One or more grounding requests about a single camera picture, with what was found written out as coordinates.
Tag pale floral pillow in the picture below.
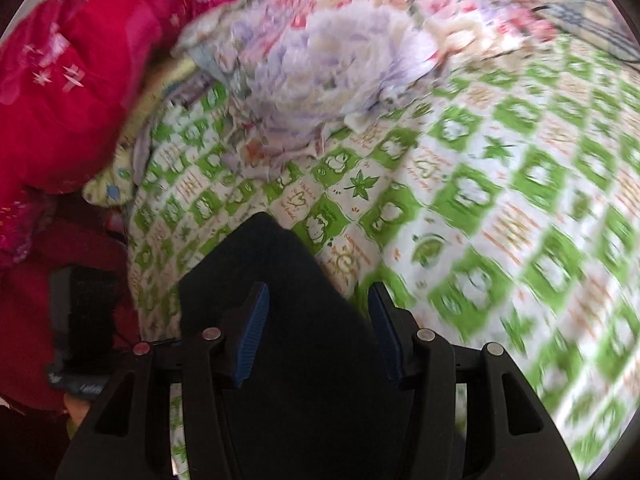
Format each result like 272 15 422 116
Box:
82 0 554 207

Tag person's left hand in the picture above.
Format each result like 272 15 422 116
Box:
64 392 91 430

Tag green checkered bed sheet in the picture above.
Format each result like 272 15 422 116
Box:
128 35 639 477

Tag red floral quilt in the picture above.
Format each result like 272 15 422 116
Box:
1 0 231 411

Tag black pants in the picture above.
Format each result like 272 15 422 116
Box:
179 212 400 479

